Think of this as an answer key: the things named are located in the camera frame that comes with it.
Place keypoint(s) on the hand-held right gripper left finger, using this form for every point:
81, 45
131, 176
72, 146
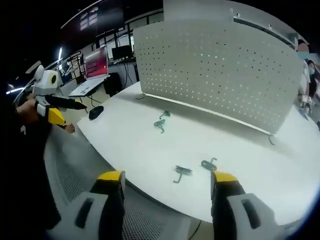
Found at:
113, 215

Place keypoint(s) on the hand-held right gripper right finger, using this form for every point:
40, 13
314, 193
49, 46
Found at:
222, 215

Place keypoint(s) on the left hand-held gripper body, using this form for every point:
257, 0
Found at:
45, 85

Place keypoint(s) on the dark metal hook assembly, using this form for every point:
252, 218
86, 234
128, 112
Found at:
183, 170
165, 114
207, 164
160, 123

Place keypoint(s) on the white perforated mounting plate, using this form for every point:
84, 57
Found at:
215, 75

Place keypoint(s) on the person's left hand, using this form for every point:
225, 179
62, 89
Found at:
26, 111

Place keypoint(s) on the black computer mouse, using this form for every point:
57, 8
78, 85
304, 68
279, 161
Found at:
96, 112

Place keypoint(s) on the open white laptop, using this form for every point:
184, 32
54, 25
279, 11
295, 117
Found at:
96, 65

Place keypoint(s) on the grey mesh chair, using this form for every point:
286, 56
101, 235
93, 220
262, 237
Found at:
75, 175

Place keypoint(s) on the black computer monitor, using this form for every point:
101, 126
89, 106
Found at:
121, 53

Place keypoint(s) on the white partition panel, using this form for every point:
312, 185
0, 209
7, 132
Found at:
200, 11

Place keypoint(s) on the dark wall screen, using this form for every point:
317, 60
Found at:
105, 15

